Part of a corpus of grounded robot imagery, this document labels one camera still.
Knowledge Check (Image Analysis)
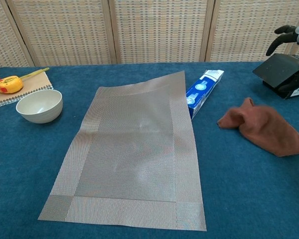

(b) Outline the blue felt table cover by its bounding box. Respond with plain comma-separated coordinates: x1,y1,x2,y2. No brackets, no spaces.
0,61,299,239

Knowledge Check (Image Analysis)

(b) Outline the brown microfibre cloth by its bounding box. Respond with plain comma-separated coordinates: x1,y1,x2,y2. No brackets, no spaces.
217,97,299,158

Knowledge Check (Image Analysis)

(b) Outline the blue white toothpaste box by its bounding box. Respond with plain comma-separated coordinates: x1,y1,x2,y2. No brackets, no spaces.
185,69,225,120

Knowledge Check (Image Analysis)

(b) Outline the white bowl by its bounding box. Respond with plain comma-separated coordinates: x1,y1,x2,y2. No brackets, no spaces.
15,89,63,124

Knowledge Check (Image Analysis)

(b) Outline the black cardboard box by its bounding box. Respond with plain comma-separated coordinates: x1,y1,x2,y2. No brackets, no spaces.
252,53,299,100

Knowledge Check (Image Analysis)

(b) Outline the woven bamboo folding screen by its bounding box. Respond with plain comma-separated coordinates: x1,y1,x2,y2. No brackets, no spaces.
0,0,299,68

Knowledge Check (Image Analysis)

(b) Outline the grey woven placemat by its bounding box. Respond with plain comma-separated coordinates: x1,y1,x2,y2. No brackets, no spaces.
37,70,207,232

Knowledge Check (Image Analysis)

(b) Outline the kraft spiral notebook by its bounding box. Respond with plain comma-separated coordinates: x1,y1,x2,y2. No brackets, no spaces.
0,72,54,110

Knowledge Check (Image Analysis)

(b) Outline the yellow tape measure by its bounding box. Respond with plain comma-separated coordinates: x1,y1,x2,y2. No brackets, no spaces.
0,67,50,94

